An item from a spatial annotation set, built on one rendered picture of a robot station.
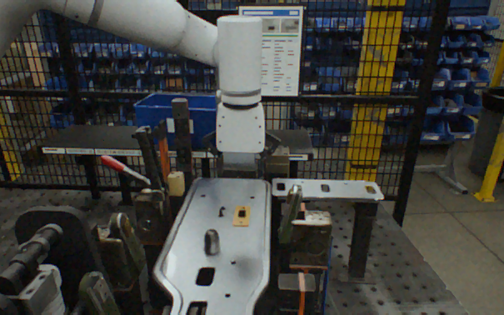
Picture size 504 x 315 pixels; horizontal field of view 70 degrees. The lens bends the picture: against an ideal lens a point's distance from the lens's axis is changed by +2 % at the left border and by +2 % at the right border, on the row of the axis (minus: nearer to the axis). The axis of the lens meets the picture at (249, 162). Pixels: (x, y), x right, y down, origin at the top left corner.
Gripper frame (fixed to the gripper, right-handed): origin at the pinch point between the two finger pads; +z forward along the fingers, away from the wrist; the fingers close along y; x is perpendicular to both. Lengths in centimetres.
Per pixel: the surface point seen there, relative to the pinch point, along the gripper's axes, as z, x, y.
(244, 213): 11.1, -0.7, 0.7
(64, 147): 10, 33, -61
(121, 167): 0.0, -0.8, -27.1
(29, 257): -5.9, -38.3, -22.6
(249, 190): 12.4, 12.7, 1.0
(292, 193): 1.9, -6.8, 11.3
